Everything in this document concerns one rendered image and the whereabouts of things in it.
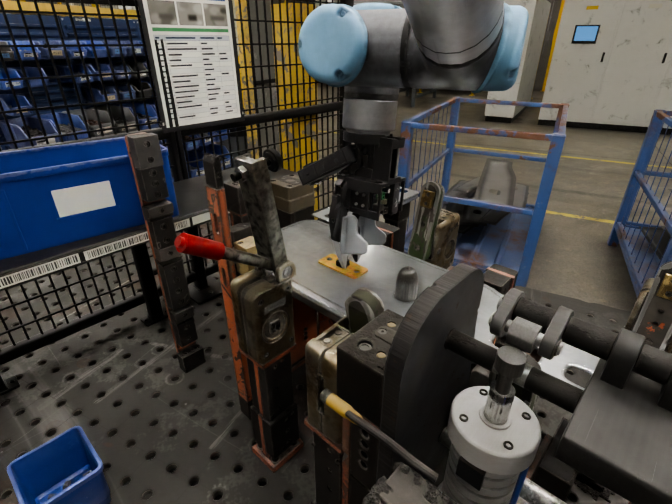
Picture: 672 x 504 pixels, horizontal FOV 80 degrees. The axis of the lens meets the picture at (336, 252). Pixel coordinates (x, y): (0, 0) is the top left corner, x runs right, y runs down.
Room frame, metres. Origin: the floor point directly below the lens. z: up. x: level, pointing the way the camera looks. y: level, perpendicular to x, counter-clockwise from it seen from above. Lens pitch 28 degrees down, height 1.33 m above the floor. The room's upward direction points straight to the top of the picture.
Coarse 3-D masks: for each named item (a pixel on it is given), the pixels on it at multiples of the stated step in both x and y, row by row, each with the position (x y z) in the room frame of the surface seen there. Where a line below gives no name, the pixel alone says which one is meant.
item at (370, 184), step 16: (368, 144) 0.56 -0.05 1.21; (384, 144) 0.55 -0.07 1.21; (400, 144) 0.56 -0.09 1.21; (368, 160) 0.56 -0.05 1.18; (384, 160) 0.54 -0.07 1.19; (352, 176) 0.56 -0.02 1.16; (368, 176) 0.56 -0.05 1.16; (384, 176) 0.54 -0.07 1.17; (336, 192) 0.57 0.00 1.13; (352, 192) 0.56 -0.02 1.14; (368, 192) 0.53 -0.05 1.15; (384, 192) 0.54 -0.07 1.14; (352, 208) 0.56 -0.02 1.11; (368, 208) 0.54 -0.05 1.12; (384, 208) 0.54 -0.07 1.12; (400, 208) 0.57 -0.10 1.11
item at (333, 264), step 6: (324, 258) 0.60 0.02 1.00; (336, 258) 0.60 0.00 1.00; (324, 264) 0.58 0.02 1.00; (330, 264) 0.58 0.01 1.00; (336, 264) 0.58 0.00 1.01; (348, 264) 0.58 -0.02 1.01; (354, 264) 0.58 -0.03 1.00; (336, 270) 0.56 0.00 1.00; (342, 270) 0.56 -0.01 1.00; (348, 270) 0.56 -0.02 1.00; (354, 270) 0.56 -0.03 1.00; (360, 270) 0.56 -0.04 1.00; (366, 270) 0.56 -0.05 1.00; (348, 276) 0.54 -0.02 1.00; (354, 276) 0.54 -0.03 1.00
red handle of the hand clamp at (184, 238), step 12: (180, 240) 0.38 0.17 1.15; (192, 240) 0.39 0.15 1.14; (204, 240) 0.40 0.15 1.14; (180, 252) 0.38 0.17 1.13; (192, 252) 0.38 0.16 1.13; (204, 252) 0.39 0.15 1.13; (216, 252) 0.40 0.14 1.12; (228, 252) 0.42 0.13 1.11; (240, 252) 0.43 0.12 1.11; (252, 264) 0.44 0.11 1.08; (264, 264) 0.45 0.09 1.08
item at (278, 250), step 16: (240, 160) 0.45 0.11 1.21; (256, 160) 0.44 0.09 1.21; (272, 160) 0.47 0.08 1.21; (240, 176) 0.44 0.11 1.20; (256, 176) 0.44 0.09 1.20; (256, 192) 0.44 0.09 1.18; (272, 192) 0.46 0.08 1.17; (256, 208) 0.45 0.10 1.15; (272, 208) 0.46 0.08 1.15; (256, 224) 0.46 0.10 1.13; (272, 224) 0.45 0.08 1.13; (256, 240) 0.47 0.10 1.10; (272, 240) 0.45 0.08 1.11; (272, 256) 0.45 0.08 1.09; (272, 272) 0.48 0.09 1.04
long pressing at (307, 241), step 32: (320, 224) 0.75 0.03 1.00; (288, 256) 0.61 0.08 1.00; (320, 256) 0.61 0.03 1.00; (352, 256) 0.61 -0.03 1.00; (384, 256) 0.61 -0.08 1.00; (320, 288) 0.51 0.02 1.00; (352, 288) 0.51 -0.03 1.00; (384, 288) 0.51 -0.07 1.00; (480, 320) 0.43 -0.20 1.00; (576, 352) 0.37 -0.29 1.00; (576, 384) 0.32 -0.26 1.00
